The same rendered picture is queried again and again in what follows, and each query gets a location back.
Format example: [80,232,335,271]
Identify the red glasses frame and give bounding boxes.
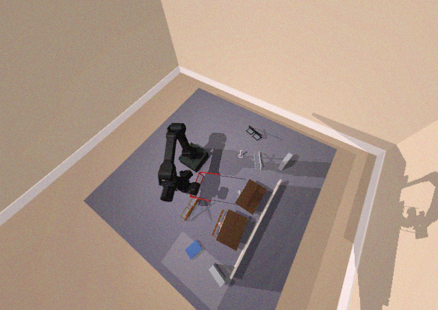
[190,172,219,201]

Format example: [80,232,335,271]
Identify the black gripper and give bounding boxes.
[175,177,200,196]

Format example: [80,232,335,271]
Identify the black glasses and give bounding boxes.
[246,126,262,140]

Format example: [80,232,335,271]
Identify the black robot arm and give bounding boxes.
[158,123,198,202]

